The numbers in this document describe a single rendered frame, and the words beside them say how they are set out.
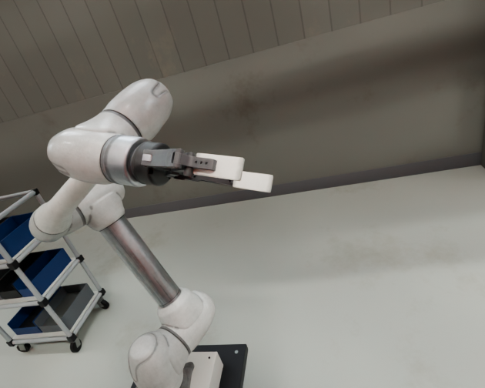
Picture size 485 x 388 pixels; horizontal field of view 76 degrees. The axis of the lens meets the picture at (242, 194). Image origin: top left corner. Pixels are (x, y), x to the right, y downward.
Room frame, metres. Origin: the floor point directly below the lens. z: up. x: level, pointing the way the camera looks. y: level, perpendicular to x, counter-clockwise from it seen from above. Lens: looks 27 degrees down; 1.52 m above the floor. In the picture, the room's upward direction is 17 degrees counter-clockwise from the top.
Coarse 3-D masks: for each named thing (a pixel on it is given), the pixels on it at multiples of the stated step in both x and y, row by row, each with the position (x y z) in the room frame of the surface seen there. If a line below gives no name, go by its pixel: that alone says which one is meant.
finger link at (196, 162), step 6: (174, 156) 0.40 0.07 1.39; (180, 156) 0.39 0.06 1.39; (186, 156) 0.40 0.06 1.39; (192, 156) 0.40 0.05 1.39; (174, 162) 0.39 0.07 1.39; (180, 162) 0.39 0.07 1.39; (186, 162) 0.40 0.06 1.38; (192, 162) 0.40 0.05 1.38; (198, 162) 0.39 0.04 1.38; (204, 162) 0.39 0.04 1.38; (210, 162) 0.39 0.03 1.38; (216, 162) 0.39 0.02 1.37; (198, 168) 0.40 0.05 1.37; (204, 168) 0.38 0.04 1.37; (210, 168) 0.38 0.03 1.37
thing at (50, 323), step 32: (32, 192) 1.81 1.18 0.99; (0, 224) 1.79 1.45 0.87; (0, 256) 1.54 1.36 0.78; (32, 256) 1.88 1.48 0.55; (64, 256) 1.78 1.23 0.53; (0, 288) 1.61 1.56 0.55; (32, 288) 1.47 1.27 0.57; (64, 288) 1.86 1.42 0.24; (96, 288) 1.83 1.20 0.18; (32, 320) 1.69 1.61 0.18; (64, 320) 1.53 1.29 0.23
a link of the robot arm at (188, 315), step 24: (96, 192) 1.01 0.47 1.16; (120, 192) 1.06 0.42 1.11; (96, 216) 0.97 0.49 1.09; (120, 216) 1.01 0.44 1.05; (120, 240) 0.97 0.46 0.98; (144, 264) 0.95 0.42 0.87; (168, 288) 0.93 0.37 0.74; (168, 312) 0.88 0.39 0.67; (192, 312) 0.89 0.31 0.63; (192, 336) 0.83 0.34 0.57
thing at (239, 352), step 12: (204, 348) 0.98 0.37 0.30; (216, 348) 0.96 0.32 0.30; (228, 348) 0.95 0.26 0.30; (240, 348) 0.93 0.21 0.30; (228, 360) 0.89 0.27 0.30; (240, 360) 0.87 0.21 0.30; (228, 372) 0.84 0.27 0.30; (240, 372) 0.82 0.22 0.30; (132, 384) 0.91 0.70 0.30; (228, 384) 0.79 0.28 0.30; (240, 384) 0.78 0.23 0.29
